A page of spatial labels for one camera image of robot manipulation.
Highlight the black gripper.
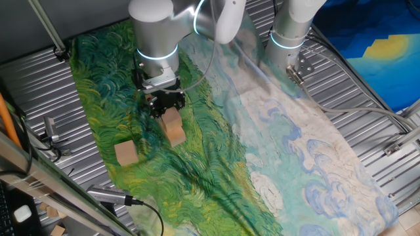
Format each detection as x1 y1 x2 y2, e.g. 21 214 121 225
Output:
149 87 186 119

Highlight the painted landscape cloth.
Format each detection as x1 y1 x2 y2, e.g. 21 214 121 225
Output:
68 6 400 236

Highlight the slanted metal pole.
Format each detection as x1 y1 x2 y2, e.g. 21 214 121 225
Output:
28 0 72 63

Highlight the orange pipe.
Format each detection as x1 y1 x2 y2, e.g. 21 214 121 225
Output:
0 91 22 148

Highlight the white earbud case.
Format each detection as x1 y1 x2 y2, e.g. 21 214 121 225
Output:
13 205 33 224

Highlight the black keyboard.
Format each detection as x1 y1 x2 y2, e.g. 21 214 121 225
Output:
0 183 16 236

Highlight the blue and yellow cloth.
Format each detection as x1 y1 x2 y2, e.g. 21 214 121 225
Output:
311 0 420 113

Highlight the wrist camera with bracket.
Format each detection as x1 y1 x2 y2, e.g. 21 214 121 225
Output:
132 64 178 94

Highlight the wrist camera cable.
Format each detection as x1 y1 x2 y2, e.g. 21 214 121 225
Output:
160 0 218 94

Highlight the ribbed silver camera on stand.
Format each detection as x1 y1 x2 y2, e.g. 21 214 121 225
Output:
85 184 144 217

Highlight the black camera cable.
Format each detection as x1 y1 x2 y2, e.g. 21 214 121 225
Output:
140 200 165 236

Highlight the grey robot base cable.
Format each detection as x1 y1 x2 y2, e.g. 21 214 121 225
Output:
285 64 417 132

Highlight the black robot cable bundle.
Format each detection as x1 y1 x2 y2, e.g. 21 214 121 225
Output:
267 0 276 39

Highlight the aluminium frame beam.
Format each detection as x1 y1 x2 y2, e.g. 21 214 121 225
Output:
0 130 138 236

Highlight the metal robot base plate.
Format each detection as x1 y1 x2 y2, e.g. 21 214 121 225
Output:
293 52 315 81

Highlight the black hanging cable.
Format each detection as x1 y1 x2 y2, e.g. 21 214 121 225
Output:
12 108 33 174

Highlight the metal corner bracket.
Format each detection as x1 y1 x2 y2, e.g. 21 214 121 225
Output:
383 142 403 157

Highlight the aluminium frame rail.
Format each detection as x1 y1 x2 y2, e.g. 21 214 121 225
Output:
398 98 420 121
393 126 420 147

